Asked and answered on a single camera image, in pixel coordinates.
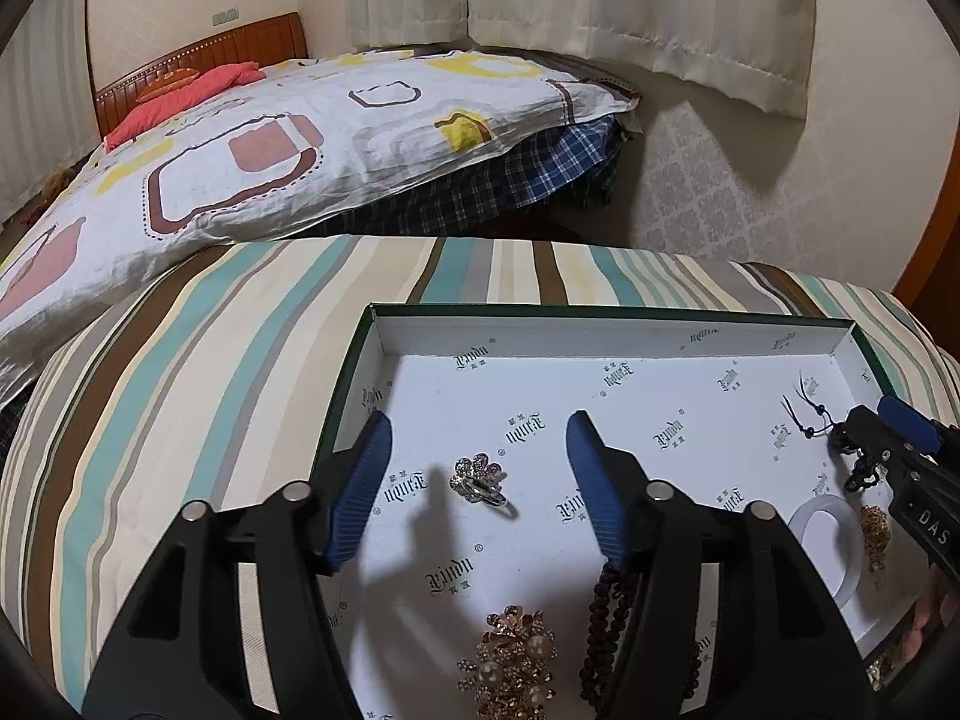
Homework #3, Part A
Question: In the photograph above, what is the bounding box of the green shallow cardboard box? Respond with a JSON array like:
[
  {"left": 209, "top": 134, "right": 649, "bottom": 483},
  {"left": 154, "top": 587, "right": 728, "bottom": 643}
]
[{"left": 320, "top": 304, "right": 923, "bottom": 718}]

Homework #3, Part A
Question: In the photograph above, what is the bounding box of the wall socket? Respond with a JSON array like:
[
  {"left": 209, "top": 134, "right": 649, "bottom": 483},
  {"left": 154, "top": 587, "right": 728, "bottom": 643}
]
[{"left": 212, "top": 8, "right": 239, "bottom": 26}]

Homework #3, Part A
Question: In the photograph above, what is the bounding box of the wooden door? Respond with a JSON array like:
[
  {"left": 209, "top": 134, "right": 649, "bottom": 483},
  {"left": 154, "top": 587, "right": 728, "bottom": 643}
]
[{"left": 893, "top": 185, "right": 958, "bottom": 307}]

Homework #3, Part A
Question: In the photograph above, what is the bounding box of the gold chain bracelet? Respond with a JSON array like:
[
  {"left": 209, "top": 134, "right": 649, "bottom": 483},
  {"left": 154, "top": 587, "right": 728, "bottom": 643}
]
[{"left": 857, "top": 503, "right": 895, "bottom": 577}]

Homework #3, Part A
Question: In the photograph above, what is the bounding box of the red pillow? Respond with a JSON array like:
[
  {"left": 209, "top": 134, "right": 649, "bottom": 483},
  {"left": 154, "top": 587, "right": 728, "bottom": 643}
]
[{"left": 104, "top": 62, "right": 267, "bottom": 153}]

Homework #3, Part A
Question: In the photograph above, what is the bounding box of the dark red bead necklace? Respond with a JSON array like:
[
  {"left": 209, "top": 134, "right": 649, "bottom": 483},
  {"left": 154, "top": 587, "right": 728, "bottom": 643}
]
[{"left": 577, "top": 560, "right": 640, "bottom": 720}]

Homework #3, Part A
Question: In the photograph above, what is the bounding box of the dark bead cord necklace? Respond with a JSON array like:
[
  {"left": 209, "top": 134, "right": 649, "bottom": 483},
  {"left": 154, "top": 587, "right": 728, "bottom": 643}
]
[{"left": 779, "top": 369, "right": 884, "bottom": 494}]

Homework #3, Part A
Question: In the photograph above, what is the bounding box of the blue plaid blanket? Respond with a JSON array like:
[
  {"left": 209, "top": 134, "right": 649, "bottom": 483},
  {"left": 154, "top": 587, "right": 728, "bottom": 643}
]
[{"left": 298, "top": 115, "right": 631, "bottom": 241}]

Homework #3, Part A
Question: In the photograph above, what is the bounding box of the white patterned quilt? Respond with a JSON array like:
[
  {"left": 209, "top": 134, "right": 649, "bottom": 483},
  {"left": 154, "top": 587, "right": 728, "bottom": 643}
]
[{"left": 2, "top": 50, "right": 638, "bottom": 398}]

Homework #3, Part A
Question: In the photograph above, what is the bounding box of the left side striped curtain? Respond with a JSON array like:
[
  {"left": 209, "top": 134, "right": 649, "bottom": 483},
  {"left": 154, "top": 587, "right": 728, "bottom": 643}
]
[{"left": 2, "top": 0, "right": 101, "bottom": 220}]

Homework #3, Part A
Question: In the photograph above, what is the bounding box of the cream window curtain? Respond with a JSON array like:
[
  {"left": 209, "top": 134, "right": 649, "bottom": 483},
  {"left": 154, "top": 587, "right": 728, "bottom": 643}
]
[{"left": 348, "top": 0, "right": 817, "bottom": 119}]

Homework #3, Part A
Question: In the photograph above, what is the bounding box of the striped bed cover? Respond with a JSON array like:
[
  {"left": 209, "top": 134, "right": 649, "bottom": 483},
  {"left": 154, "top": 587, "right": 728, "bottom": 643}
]
[{"left": 2, "top": 236, "right": 958, "bottom": 704}]

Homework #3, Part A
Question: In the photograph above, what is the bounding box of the person's hand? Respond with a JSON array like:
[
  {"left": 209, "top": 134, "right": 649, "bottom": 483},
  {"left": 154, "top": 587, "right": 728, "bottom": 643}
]
[{"left": 867, "top": 574, "right": 958, "bottom": 692}]

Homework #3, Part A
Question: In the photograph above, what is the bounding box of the wooden headboard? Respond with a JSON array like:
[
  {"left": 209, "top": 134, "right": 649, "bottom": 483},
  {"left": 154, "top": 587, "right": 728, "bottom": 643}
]
[{"left": 94, "top": 11, "right": 308, "bottom": 137}]

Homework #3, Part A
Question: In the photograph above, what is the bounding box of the gold pearl brooch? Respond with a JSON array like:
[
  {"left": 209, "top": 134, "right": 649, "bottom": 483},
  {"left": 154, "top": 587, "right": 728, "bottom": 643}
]
[{"left": 457, "top": 605, "right": 558, "bottom": 720}]

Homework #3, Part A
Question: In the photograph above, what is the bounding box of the white jade bangle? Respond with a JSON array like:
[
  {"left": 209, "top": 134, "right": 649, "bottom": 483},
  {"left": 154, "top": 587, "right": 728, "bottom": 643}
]
[{"left": 788, "top": 494, "right": 866, "bottom": 608}]

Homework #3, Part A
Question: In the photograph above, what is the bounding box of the silver flower ring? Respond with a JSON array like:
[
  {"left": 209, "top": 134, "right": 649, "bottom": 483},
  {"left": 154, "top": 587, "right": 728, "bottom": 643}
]
[{"left": 447, "top": 452, "right": 521, "bottom": 522}]

